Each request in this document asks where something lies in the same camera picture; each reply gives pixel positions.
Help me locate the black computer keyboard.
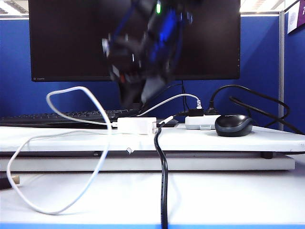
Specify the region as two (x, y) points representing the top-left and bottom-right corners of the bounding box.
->
(0, 108), (142, 127)

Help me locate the thick black cable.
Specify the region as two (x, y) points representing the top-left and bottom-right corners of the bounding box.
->
(228, 95), (305, 135)

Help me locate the white power strip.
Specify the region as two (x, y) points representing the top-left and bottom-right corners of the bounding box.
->
(185, 114), (221, 131)

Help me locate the white and purple poster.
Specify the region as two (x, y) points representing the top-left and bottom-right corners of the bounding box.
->
(286, 0), (305, 35)

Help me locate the black HDMI plug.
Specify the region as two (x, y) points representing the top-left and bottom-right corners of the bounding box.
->
(0, 173), (21, 190)

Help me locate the black plugged-in adapter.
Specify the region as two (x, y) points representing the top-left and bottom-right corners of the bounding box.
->
(187, 108), (204, 118)

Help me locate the large white riser board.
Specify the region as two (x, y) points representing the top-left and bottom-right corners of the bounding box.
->
(0, 125), (305, 154)

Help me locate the white cable with white plug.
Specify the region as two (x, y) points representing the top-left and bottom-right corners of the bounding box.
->
(137, 93), (203, 117)

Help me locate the thick white base board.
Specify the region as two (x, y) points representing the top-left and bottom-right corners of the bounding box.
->
(0, 154), (296, 172)

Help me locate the black power cable with plug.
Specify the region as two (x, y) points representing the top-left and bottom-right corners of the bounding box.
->
(208, 84), (291, 130)

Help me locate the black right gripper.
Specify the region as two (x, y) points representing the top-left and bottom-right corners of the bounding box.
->
(102, 13), (187, 107)

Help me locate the black and grey mouse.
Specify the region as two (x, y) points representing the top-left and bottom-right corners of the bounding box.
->
(214, 114), (254, 138)

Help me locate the black cable with silver plug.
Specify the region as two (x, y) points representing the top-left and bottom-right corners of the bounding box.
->
(153, 115), (176, 229)

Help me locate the silver partition post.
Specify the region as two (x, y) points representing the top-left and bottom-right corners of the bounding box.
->
(278, 10), (285, 132)

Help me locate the white Type-C charging cable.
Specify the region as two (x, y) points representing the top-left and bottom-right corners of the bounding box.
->
(6, 86), (134, 216)

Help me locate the thin black monitor cable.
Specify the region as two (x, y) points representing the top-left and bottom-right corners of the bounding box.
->
(164, 80), (189, 115)

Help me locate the black monitor stand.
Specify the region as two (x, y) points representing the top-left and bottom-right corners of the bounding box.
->
(128, 95), (149, 112)

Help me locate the black ASUS computer monitor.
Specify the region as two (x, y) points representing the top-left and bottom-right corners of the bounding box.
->
(28, 0), (241, 83)

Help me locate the white 65W charging brick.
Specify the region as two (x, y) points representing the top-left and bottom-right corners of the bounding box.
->
(117, 116), (159, 135)

